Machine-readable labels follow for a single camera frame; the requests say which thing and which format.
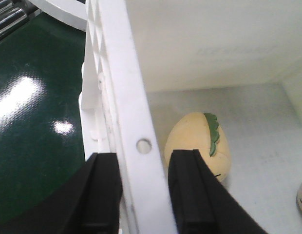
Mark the yellow mango plush toy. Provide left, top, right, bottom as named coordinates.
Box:
left=164, top=112, right=231, bottom=182

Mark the white plastic tote crate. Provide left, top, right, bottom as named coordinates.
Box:
left=79, top=0, right=302, bottom=234

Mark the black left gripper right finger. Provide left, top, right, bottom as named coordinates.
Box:
left=168, top=150, right=265, bottom=234

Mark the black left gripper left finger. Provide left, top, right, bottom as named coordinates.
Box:
left=0, top=153, right=122, bottom=234

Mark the metal roller conveyor rack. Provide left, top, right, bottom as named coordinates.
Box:
left=0, top=0, right=27, bottom=40

